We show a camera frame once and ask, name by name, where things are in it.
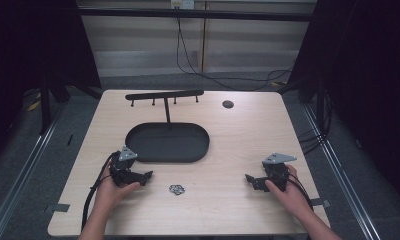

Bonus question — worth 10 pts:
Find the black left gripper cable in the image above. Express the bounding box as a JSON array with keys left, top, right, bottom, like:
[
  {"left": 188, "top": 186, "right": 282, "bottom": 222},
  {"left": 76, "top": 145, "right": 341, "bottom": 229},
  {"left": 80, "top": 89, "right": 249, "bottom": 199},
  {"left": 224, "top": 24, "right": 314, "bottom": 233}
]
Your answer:
[{"left": 81, "top": 150, "right": 121, "bottom": 232}]

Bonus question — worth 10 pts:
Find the black floor cable bundle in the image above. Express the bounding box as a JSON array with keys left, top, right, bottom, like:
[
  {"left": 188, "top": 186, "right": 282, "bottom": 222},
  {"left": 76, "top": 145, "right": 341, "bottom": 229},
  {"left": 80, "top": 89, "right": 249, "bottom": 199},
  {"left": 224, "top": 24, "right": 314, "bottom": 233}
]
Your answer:
[{"left": 297, "top": 89, "right": 334, "bottom": 156}]

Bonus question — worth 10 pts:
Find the black wall cable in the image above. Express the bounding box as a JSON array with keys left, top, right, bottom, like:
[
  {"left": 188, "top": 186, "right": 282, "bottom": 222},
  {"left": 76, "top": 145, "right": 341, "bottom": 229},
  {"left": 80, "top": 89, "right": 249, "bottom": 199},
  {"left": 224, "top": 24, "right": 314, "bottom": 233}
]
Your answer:
[{"left": 175, "top": 16, "right": 295, "bottom": 92}]

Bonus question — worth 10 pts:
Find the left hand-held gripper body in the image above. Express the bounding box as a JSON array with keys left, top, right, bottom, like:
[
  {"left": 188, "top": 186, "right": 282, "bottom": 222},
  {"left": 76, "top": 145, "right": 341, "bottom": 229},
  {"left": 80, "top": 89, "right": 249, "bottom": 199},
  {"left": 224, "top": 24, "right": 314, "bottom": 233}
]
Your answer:
[{"left": 108, "top": 145, "right": 140, "bottom": 188}]

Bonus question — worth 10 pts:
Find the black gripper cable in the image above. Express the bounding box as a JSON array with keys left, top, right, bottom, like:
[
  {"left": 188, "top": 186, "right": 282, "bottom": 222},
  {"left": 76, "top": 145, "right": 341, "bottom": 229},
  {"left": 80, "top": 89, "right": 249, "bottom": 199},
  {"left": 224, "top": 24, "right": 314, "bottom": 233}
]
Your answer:
[
  {"left": 287, "top": 172, "right": 314, "bottom": 212},
  {"left": 81, "top": 150, "right": 121, "bottom": 232}
]

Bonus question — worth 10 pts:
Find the black curtain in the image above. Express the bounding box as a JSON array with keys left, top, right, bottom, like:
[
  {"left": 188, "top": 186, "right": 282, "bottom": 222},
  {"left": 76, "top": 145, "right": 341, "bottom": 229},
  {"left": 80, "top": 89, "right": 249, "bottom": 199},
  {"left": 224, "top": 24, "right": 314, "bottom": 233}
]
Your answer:
[
  {"left": 0, "top": 0, "right": 102, "bottom": 168},
  {"left": 277, "top": 0, "right": 400, "bottom": 204}
]

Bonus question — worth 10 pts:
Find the white wall socket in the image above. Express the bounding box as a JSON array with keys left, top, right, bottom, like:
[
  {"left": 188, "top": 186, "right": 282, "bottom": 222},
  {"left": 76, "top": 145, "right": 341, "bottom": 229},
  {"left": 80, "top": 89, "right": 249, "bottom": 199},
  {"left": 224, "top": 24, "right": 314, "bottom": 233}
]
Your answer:
[{"left": 170, "top": 0, "right": 196, "bottom": 11}]

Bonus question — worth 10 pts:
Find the black metal stand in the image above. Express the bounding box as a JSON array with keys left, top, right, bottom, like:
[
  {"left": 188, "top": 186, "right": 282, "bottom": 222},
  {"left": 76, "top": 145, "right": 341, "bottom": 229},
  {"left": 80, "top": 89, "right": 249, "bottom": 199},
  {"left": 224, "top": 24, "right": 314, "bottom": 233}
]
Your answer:
[{"left": 38, "top": 74, "right": 53, "bottom": 136}]

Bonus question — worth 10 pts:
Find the silver chain bracelet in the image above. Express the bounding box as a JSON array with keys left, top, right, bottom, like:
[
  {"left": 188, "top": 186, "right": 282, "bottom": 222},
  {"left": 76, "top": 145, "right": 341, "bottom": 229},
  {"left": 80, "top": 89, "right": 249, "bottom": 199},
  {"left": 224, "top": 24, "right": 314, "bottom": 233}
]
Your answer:
[{"left": 168, "top": 183, "right": 187, "bottom": 197}]

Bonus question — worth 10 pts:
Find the grey tape strip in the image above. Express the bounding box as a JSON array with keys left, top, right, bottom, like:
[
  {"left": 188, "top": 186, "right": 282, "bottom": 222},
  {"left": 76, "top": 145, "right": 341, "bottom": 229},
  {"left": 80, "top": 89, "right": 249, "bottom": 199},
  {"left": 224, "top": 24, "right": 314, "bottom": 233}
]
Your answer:
[
  {"left": 309, "top": 197, "right": 331, "bottom": 208},
  {"left": 43, "top": 202, "right": 71, "bottom": 215}
]

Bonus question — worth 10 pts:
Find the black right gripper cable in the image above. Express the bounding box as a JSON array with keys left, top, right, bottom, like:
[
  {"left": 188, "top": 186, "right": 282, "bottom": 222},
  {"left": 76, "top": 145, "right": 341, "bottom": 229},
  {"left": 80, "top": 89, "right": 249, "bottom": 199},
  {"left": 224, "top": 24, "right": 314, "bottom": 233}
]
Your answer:
[{"left": 287, "top": 172, "right": 314, "bottom": 212}]

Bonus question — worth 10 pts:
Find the black jewellery stand with tray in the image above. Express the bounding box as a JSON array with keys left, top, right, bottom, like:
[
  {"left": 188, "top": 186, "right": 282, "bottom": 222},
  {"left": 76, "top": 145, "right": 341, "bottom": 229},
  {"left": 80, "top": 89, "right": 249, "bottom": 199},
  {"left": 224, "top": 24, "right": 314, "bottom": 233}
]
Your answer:
[{"left": 124, "top": 89, "right": 211, "bottom": 164}]

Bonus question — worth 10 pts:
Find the metal floor rail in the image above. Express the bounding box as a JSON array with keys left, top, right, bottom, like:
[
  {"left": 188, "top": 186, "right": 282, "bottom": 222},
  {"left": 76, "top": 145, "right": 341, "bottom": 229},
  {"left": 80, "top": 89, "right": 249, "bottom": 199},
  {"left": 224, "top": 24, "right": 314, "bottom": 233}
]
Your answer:
[
  {"left": 0, "top": 106, "right": 66, "bottom": 240},
  {"left": 301, "top": 105, "right": 384, "bottom": 240}
]

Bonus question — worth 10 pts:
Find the person's right hand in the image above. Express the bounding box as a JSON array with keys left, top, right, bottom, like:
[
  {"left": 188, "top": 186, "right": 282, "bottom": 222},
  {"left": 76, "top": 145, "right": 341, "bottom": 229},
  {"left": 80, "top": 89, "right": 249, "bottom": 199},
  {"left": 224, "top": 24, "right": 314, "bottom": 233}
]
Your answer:
[{"left": 265, "top": 164, "right": 310, "bottom": 218}]

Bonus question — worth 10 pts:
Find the black horizontal bar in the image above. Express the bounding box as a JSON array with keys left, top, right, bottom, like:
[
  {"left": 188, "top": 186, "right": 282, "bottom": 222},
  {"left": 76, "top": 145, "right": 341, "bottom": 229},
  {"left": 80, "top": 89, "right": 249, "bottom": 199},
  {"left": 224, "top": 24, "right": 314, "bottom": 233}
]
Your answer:
[{"left": 77, "top": 7, "right": 318, "bottom": 23}]

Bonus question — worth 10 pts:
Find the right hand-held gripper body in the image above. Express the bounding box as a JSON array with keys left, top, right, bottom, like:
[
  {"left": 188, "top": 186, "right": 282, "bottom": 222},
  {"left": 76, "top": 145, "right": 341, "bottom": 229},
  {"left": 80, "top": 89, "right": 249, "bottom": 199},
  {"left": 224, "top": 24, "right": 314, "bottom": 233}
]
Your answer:
[{"left": 261, "top": 152, "right": 298, "bottom": 193}]

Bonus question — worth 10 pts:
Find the person's left hand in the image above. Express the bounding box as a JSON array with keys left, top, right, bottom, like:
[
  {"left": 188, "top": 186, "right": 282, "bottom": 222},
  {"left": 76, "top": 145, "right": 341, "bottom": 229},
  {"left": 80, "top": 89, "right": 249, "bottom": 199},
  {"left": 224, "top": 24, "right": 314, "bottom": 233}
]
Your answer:
[{"left": 93, "top": 165, "right": 142, "bottom": 215}]

